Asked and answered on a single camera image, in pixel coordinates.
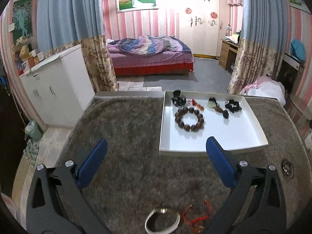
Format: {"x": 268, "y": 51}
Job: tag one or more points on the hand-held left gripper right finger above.
{"x": 220, "y": 163}

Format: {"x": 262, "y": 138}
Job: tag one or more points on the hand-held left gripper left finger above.
{"x": 93, "y": 163}

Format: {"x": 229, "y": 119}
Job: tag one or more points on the white rectangular tray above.
{"x": 219, "y": 136}

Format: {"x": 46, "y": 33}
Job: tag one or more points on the brown stone pendant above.
{"x": 223, "y": 112}

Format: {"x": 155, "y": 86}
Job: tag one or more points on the pale jade pendant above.
{"x": 212, "y": 103}

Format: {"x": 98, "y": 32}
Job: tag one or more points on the red orange charm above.
{"x": 196, "y": 104}

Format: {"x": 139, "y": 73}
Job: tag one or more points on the black hair claw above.
{"x": 178, "y": 100}

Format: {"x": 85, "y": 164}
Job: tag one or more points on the grey shaggy table mat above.
{"x": 136, "y": 151}

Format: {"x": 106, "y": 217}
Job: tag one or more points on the green bucket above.
{"x": 33, "y": 131}

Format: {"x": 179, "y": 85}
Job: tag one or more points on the white silver bangle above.
{"x": 150, "y": 220}

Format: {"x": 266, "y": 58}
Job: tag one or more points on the white cabinet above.
{"x": 56, "y": 90}

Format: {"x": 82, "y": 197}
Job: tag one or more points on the white pink bag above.
{"x": 268, "y": 89}

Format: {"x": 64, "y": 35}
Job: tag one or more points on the wooden desk with drawers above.
{"x": 228, "y": 53}

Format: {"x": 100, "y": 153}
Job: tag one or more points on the black floor appliance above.
{"x": 290, "y": 75}

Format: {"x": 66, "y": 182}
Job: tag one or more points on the purple bed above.
{"x": 156, "y": 63}

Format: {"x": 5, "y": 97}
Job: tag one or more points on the white wardrobe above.
{"x": 202, "y": 36}

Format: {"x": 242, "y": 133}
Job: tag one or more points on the striped blue purple quilt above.
{"x": 148, "y": 45}

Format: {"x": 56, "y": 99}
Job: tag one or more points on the tan plush toy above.
{"x": 24, "y": 52}

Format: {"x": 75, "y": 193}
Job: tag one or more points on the small table lamp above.
{"x": 228, "y": 30}

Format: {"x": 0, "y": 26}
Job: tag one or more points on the blue cloth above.
{"x": 298, "y": 50}

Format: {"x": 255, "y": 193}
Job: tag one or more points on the blue floral curtain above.
{"x": 70, "y": 12}
{"x": 258, "y": 29}

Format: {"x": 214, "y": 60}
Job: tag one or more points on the framed wedding picture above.
{"x": 136, "y": 1}

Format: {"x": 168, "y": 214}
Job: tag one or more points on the green wall poster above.
{"x": 22, "y": 19}

